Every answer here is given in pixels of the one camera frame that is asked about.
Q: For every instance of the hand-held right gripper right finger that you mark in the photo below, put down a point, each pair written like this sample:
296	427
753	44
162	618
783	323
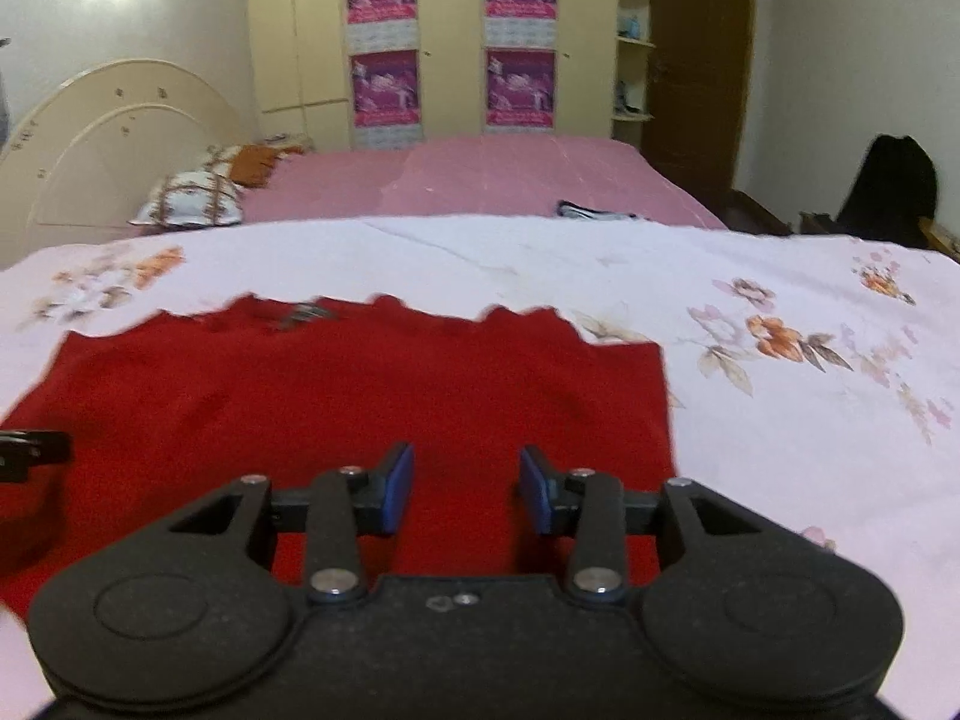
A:
534	491

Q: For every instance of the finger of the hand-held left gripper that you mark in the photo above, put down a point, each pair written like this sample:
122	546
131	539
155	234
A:
37	446

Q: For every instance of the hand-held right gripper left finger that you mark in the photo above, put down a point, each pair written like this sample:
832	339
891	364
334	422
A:
397	491

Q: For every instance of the red beaded sweater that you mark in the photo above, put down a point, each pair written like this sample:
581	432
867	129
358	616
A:
337	397

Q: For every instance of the white floral bed sheet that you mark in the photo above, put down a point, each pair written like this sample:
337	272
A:
787	405

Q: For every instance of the dark striped cloth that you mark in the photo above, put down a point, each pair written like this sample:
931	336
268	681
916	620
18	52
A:
600	211

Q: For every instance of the white checked pillow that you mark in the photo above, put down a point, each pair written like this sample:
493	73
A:
220	157
191	199

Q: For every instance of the cream arched headboard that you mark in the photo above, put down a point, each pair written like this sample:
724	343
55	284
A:
97	150

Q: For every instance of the pink bed sheet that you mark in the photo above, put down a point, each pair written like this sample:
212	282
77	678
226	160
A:
487	176

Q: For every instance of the orange striped pillow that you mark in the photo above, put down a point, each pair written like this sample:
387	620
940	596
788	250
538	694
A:
259	161

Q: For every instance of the cream corner shelf unit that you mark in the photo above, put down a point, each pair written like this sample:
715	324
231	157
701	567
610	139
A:
634	52

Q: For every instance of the cream wardrobe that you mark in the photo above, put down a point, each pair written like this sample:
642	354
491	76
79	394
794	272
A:
450	37

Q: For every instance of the brown wooden door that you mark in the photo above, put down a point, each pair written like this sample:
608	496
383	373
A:
697	60

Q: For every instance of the small blue object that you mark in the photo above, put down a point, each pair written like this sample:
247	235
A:
631	26

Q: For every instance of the wooden cabinet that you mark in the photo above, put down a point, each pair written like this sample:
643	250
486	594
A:
941	240

